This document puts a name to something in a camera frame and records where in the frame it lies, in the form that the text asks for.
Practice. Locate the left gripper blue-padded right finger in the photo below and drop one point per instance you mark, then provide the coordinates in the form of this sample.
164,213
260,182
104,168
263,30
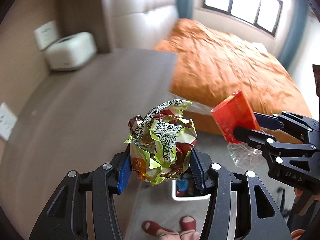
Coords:
257,217

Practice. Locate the white square trash bin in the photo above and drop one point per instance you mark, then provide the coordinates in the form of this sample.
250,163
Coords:
184,189

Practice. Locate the beige padded headboard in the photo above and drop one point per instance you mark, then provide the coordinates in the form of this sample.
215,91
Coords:
139,24

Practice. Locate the white tissue box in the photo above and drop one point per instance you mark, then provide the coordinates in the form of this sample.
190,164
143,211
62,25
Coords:
71,52

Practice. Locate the green snack wrapper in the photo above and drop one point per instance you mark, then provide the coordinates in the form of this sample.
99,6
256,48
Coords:
161,142

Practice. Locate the red slipper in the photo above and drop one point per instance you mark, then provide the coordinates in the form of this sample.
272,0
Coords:
154,229
188,223

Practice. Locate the white wall power socket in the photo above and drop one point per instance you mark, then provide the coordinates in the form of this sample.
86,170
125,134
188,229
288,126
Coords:
7,121

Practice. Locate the person's right hand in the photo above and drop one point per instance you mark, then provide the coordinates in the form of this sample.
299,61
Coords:
303,201

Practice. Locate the white item on bed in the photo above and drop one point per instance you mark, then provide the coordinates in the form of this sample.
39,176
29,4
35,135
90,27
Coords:
260,47

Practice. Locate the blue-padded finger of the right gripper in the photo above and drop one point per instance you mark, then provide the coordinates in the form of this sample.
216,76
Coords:
288,122
254,139

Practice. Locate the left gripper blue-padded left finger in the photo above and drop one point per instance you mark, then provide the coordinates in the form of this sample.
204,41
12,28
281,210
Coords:
64,215

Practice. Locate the red right slipper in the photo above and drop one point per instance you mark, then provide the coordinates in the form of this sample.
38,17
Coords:
188,223

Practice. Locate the orange bed cover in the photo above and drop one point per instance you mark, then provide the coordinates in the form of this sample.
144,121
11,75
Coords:
212,65

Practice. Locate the red left slipper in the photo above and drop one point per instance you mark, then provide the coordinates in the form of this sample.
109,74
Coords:
154,229

